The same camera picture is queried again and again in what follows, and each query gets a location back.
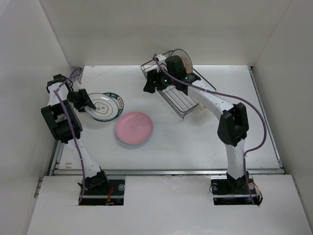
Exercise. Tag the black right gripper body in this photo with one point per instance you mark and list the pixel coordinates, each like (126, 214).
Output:
(163, 80)

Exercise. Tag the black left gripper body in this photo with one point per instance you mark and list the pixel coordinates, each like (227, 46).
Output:
(78, 98)

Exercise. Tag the green rimmed white plate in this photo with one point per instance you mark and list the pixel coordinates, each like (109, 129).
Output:
(119, 101)

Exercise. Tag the white plate red print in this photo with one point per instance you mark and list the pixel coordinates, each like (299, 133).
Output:
(187, 62)

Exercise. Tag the pink plastic plate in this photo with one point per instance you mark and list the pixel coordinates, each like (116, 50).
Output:
(134, 127)

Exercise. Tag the blue plastic plate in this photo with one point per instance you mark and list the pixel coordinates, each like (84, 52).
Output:
(131, 146)

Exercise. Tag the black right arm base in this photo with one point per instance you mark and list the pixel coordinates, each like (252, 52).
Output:
(227, 191)

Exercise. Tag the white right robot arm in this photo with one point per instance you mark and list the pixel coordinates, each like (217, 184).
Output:
(232, 118)

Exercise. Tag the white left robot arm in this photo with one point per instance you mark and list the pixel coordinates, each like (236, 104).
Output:
(66, 127)

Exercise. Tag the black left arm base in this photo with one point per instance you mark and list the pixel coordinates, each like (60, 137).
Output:
(111, 195)

